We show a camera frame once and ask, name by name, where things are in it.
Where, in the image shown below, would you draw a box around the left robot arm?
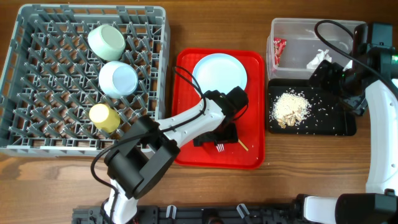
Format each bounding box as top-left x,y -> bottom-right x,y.
90,73 -> 249,223

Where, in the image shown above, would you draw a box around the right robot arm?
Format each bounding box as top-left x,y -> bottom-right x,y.
283,21 -> 397,223

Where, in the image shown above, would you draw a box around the clear plastic bin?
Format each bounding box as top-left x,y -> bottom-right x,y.
267,18 -> 365,80

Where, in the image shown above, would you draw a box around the red snack wrapper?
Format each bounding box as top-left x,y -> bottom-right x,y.
273,37 -> 287,66

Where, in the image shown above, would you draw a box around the black tray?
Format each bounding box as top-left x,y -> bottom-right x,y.
267,78 -> 357,136

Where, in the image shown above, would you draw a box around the white tissue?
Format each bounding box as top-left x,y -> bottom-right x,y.
307,49 -> 332,70

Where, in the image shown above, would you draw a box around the white plastic fork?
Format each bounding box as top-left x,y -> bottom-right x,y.
216,144 -> 224,152

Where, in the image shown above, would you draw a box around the red plastic tray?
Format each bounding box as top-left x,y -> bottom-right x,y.
175,48 -> 266,169

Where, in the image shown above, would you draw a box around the green bowl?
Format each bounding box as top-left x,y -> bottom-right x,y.
88,24 -> 126,61

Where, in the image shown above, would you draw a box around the light blue plate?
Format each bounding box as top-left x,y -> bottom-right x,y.
192,53 -> 248,94

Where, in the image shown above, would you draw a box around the light blue bowl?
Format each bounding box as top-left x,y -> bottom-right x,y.
99,61 -> 138,99

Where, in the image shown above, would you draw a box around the yellow cup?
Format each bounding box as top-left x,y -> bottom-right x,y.
89,103 -> 120,133

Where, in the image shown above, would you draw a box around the rice and food scraps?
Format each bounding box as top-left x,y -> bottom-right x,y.
270,89 -> 312,129

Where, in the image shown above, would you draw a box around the wooden chopstick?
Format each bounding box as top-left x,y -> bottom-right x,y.
238,139 -> 249,152

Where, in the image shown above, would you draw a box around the grey dishwasher rack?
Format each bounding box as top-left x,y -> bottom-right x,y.
1,4 -> 170,157

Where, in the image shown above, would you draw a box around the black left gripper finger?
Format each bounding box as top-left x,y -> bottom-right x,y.
193,132 -> 217,147
215,123 -> 238,144

